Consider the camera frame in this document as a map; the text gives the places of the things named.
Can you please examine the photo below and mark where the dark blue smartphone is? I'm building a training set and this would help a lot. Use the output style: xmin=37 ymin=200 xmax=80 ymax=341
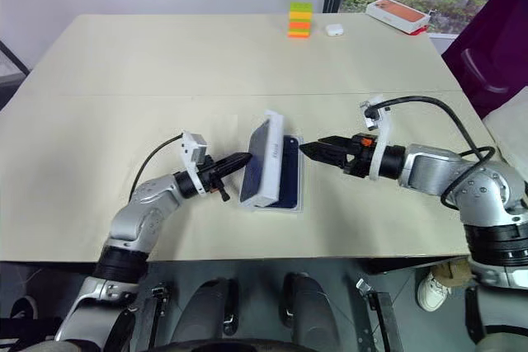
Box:
xmin=278 ymin=135 xmax=300 ymax=209

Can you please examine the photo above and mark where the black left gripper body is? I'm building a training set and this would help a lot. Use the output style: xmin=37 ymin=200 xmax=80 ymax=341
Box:
xmin=197 ymin=155 xmax=230 ymax=204

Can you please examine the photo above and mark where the white box lid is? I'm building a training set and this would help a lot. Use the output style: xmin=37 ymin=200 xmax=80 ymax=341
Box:
xmin=238 ymin=110 xmax=285 ymax=209

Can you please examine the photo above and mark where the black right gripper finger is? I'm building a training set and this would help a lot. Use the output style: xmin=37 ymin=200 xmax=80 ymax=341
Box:
xmin=316 ymin=136 xmax=352 ymax=149
xmin=299 ymin=142 xmax=351 ymax=170

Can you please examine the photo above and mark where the dark rounded shape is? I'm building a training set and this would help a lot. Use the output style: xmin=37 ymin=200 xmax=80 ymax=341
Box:
xmin=171 ymin=278 xmax=240 ymax=340
xmin=280 ymin=272 xmax=342 ymax=345

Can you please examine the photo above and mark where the white sneaker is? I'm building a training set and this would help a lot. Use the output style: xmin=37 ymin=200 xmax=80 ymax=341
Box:
xmin=417 ymin=272 xmax=451 ymax=312

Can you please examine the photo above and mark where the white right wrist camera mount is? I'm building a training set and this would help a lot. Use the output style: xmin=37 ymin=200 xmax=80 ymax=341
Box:
xmin=358 ymin=96 xmax=394 ymax=182

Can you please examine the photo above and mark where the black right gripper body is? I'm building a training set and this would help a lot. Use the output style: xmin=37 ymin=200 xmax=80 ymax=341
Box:
xmin=342 ymin=134 xmax=379 ymax=178

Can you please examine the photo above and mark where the black metal bracket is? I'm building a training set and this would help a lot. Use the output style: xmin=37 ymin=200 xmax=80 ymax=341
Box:
xmin=142 ymin=284 xmax=170 ymax=349
xmin=355 ymin=278 xmax=403 ymax=352

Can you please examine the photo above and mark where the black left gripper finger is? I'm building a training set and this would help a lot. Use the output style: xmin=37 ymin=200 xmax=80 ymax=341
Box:
xmin=216 ymin=161 xmax=248 ymax=178
xmin=213 ymin=153 xmax=252 ymax=170

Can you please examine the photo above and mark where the white cloth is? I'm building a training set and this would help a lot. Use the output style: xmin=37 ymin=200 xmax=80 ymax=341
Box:
xmin=482 ymin=92 xmax=528 ymax=180

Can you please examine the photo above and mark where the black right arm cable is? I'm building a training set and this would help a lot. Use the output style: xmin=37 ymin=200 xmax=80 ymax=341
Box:
xmin=365 ymin=96 xmax=497 ymax=211

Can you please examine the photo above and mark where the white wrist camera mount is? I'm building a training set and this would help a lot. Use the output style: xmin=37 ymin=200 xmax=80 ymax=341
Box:
xmin=358 ymin=96 xmax=394 ymax=182
xmin=181 ymin=131 xmax=210 ymax=196

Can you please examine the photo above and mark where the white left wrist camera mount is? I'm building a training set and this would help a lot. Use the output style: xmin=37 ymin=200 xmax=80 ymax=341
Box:
xmin=181 ymin=131 xmax=210 ymax=196

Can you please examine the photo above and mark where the green orange block stack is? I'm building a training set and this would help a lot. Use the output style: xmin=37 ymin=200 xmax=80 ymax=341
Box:
xmin=287 ymin=2 xmax=314 ymax=40

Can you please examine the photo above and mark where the khaki trouser leg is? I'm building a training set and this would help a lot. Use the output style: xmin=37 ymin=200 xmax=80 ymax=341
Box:
xmin=432 ymin=259 xmax=475 ymax=287

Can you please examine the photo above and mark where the dark purple chair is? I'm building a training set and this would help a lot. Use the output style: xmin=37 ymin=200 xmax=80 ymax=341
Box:
xmin=441 ymin=0 xmax=528 ymax=122

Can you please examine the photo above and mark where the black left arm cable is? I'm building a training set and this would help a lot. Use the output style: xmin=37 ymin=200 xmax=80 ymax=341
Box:
xmin=130 ymin=133 xmax=185 ymax=200

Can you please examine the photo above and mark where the phone box with orange print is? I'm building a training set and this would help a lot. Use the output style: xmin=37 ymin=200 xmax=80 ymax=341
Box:
xmin=365 ymin=0 xmax=430 ymax=34

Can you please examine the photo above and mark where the white box base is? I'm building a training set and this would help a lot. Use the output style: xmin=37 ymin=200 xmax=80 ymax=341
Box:
xmin=247 ymin=134 xmax=305 ymax=214

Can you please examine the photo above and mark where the dark picture frame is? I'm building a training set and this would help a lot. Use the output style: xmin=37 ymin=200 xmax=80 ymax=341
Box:
xmin=0 ymin=40 xmax=30 ymax=77

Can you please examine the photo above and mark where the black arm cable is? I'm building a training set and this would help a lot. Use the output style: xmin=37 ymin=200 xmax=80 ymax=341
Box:
xmin=365 ymin=96 xmax=497 ymax=211
xmin=130 ymin=133 xmax=185 ymax=200

